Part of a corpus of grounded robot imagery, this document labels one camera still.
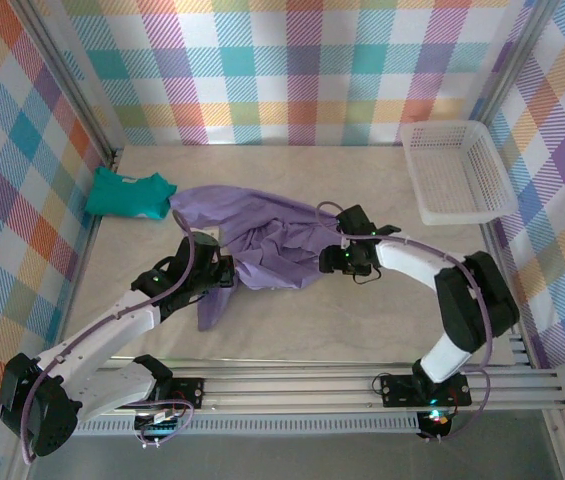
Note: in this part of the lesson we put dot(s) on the aluminium corner post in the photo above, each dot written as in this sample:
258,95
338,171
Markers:
514,60
67,75

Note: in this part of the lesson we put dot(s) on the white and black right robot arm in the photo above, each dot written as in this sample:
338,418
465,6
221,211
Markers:
407,257

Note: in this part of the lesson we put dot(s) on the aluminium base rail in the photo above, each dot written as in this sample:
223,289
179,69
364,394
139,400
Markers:
287,387

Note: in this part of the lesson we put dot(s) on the purple t-shirt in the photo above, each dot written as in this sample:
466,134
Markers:
272,240

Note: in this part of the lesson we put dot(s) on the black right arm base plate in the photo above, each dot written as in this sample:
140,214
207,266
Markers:
397,390

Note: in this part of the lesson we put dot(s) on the folded teal t-shirt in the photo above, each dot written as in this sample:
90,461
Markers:
127,197

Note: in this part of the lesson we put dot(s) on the white plastic mesh basket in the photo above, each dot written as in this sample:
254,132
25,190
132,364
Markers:
442,170

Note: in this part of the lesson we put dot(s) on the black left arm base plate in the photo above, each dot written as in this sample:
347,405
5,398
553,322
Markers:
189,392

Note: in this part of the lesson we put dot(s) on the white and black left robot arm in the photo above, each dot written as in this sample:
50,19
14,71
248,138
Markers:
107,330

